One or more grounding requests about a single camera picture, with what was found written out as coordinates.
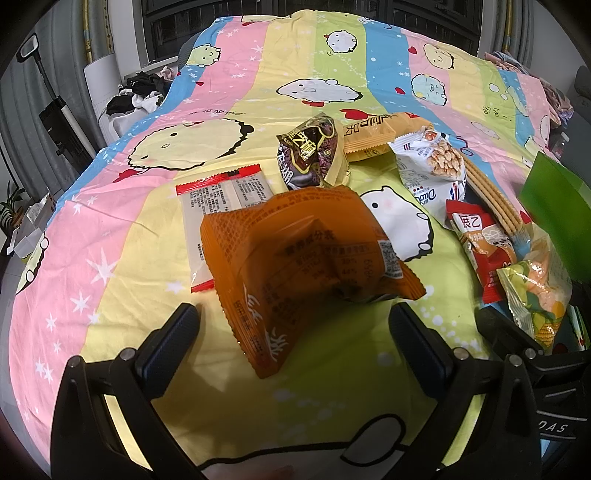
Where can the green white cardboard box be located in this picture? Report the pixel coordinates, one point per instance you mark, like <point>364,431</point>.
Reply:
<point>558,201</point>

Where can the dark orange snack bag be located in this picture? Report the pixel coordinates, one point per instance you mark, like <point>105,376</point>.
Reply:
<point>277,265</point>

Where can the dark chocolate gold snack bag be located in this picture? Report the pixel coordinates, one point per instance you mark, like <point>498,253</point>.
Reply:
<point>313,154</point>

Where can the soda cracker pack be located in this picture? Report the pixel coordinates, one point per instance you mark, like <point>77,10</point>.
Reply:
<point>494,198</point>

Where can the yellow-green corn snack bag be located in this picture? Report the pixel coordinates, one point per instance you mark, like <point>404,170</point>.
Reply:
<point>538,288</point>

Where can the white peanut snack bag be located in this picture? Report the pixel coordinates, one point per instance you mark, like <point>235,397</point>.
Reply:
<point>432,170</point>

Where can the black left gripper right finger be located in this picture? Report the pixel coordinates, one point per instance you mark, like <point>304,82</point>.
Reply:
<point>505,441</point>

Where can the red snack packet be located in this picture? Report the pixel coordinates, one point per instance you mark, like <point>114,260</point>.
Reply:
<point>485,243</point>

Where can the white red-edged snack packet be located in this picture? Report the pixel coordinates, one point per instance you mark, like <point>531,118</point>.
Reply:
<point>222,192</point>

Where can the yellow rice cake packet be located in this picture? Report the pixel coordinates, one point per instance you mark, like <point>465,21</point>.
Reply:
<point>370,137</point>

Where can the colourful cartoon striped bedsheet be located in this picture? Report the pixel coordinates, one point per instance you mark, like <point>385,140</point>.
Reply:
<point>113,265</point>

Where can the potted green plant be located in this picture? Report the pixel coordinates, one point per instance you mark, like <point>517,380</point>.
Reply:
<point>12,210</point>

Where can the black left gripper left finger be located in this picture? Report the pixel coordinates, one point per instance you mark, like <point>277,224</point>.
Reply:
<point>84,442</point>

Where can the black floor lamp stand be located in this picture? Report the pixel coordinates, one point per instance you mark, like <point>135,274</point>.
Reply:
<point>67,135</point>

